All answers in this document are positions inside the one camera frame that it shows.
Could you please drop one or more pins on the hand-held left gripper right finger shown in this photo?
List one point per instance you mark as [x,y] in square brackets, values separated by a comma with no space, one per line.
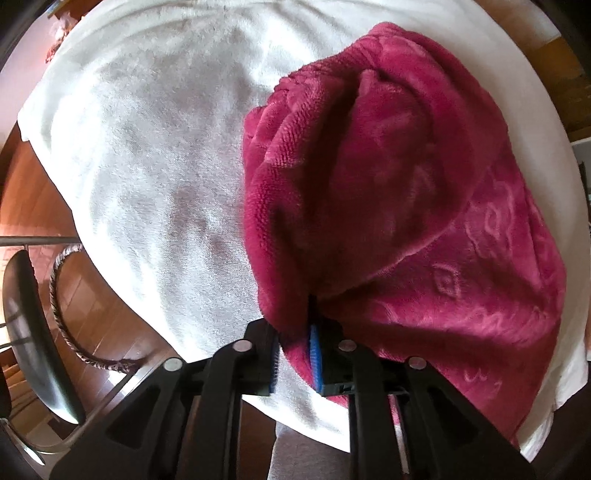
[316,357]

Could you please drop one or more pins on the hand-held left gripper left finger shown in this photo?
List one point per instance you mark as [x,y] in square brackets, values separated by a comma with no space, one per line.
[268,364]

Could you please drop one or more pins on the red fleece towel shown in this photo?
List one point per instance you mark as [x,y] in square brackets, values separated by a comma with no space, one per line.
[392,184]

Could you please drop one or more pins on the white fleece blanket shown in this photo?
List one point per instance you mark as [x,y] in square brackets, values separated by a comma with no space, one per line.
[152,161]

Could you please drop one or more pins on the black chair with metal frame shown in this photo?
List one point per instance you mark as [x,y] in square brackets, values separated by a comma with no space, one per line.
[41,350]

